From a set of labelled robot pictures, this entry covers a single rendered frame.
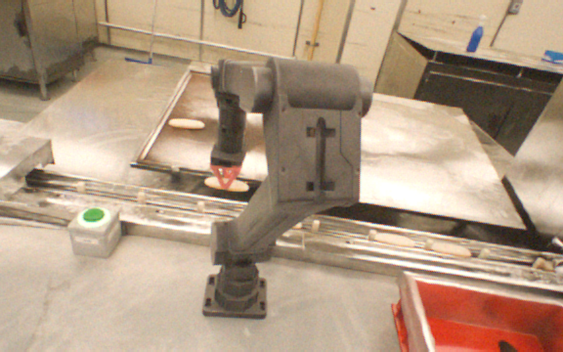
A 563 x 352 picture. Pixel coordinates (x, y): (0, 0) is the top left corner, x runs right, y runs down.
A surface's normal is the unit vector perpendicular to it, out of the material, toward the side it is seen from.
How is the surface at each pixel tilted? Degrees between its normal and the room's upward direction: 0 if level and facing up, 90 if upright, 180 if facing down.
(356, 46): 90
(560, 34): 90
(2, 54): 90
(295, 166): 58
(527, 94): 90
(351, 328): 0
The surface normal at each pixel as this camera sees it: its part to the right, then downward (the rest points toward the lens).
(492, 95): -0.06, 0.55
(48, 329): 0.16, -0.82
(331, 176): 0.29, 0.04
